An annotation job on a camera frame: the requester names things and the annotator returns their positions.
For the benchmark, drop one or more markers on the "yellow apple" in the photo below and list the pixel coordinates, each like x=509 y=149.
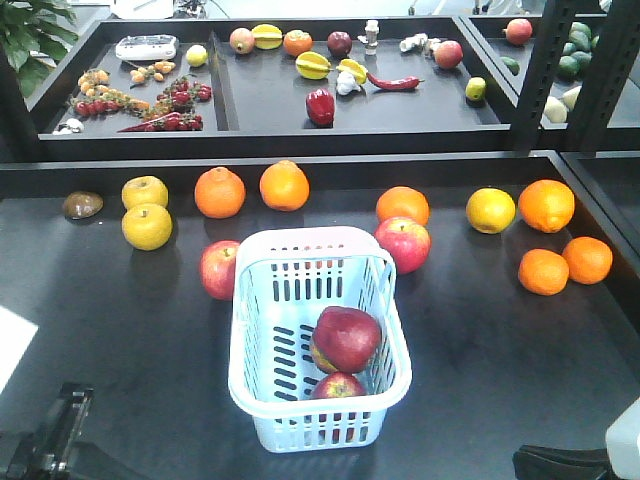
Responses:
x=147 y=226
x=144 y=189

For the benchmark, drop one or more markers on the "white garlic bulb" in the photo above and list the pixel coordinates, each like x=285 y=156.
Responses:
x=346 y=83

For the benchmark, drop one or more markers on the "yellow apple back left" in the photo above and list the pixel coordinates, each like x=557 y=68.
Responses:
x=144 y=189

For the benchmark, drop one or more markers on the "brown round fruit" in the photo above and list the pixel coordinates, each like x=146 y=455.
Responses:
x=82 y=204

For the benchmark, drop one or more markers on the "red pomegranate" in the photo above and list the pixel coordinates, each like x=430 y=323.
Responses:
x=518 y=31

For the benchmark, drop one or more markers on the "small tangerine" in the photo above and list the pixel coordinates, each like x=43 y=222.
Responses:
x=589 y=260
x=543 y=272

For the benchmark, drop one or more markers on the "small tangerine far right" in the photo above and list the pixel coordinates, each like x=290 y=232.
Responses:
x=589 y=260

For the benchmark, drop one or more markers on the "yellow apple front left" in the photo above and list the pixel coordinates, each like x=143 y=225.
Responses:
x=147 y=226

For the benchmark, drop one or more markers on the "dark red plum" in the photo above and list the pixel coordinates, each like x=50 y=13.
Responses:
x=339 y=44

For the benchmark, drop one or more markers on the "pink peach back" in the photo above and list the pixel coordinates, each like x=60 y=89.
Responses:
x=242 y=41

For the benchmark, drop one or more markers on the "red apple behind basket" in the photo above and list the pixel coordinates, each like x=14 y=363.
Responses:
x=408 y=242

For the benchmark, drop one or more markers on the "orange persimmon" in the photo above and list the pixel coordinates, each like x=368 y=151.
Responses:
x=296 y=42

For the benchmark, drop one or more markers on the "dark red apple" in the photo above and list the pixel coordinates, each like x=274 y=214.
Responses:
x=347 y=336

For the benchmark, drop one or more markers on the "small tangerine front right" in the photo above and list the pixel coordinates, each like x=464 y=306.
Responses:
x=543 y=272

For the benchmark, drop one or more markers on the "white packaged tray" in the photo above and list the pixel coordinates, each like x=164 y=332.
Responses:
x=147 y=47

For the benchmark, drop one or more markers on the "round orange back centre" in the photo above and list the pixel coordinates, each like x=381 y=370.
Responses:
x=284 y=186

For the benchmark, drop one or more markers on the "light blue plastic basket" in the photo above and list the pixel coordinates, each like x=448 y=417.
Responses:
x=284 y=280

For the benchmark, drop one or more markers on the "black wooden produce stand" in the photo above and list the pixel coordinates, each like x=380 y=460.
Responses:
x=495 y=366

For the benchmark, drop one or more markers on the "red chili pepper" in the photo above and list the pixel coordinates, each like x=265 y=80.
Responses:
x=403 y=84

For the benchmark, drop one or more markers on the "red apple upper tray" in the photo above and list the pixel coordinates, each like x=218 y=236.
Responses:
x=448 y=54

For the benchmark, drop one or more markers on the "green lime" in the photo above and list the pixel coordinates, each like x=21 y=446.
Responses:
x=475 y=90

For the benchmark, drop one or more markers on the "yellow lemon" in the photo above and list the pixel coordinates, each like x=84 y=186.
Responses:
x=196 y=56

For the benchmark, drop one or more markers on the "green potted plant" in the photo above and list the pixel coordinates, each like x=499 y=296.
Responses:
x=35 y=36

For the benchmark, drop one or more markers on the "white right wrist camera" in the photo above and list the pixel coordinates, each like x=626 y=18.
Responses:
x=622 y=444

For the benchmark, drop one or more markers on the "yellow citrus right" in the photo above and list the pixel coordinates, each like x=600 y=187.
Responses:
x=490 y=210

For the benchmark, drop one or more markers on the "large orange right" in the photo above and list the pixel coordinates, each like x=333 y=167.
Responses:
x=547 y=205

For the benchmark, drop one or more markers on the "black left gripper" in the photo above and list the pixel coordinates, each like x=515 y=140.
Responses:
x=45 y=453

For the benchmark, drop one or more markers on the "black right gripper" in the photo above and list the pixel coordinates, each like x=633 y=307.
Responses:
x=544 y=463

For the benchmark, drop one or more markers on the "orange with knob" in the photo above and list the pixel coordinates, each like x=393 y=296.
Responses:
x=219 y=193

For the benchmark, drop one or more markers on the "red bell pepper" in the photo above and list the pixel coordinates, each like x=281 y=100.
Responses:
x=320 y=106

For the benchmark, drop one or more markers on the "yellow starfruit back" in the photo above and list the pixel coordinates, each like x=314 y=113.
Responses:
x=267 y=36

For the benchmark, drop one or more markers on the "orange behind red apple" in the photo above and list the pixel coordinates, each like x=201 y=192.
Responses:
x=403 y=201

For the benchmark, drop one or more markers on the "yellow starfruit large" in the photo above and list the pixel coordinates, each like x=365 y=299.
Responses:
x=312 y=65

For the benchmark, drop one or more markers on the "yellow starfruit small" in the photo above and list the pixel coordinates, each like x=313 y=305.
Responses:
x=354 y=68

